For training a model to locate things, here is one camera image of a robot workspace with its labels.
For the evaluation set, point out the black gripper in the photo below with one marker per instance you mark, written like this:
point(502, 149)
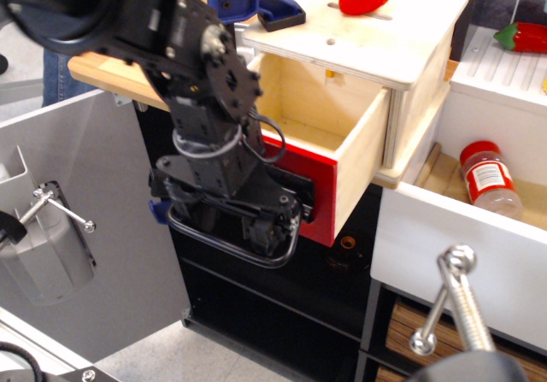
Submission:
point(228, 175)

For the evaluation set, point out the black metal drawer handle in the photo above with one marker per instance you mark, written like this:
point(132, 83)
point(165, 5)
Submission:
point(228, 236)

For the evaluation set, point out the red front wooden drawer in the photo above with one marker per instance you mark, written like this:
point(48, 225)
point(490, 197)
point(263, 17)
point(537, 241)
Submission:
point(334, 127)

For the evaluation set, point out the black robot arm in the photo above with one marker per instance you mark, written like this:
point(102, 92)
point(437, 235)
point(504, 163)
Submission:
point(113, 28)

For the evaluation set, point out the white open kitchen drawer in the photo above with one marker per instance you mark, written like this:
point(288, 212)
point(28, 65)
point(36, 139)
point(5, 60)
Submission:
point(416, 225)

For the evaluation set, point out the white wooden box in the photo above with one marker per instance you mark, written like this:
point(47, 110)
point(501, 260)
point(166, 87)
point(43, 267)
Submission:
point(404, 46)

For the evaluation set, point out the black round lid orange knob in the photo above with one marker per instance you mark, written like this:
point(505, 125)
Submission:
point(350, 254)

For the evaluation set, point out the black shelf cabinet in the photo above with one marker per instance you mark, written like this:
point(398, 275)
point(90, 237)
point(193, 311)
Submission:
point(304, 316)

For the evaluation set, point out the grey cabinet door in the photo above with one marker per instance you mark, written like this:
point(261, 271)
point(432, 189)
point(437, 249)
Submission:
point(93, 147)

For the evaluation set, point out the person in blue jeans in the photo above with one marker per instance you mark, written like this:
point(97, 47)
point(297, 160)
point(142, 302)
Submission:
point(58, 82)

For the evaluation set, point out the blue Irwin bar clamp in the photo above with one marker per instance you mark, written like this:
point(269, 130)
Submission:
point(252, 1)

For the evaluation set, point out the red capped spice jar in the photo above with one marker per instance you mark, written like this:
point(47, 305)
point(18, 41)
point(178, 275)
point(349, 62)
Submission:
point(488, 180)

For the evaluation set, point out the right silver screw clamp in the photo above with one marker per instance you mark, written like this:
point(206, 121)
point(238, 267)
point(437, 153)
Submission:
point(480, 360)

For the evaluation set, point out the white toy sink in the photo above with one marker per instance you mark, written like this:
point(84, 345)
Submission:
point(490, 72)

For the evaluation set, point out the red toy chili pepper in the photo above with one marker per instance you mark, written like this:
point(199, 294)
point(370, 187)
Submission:
point(523, 37)

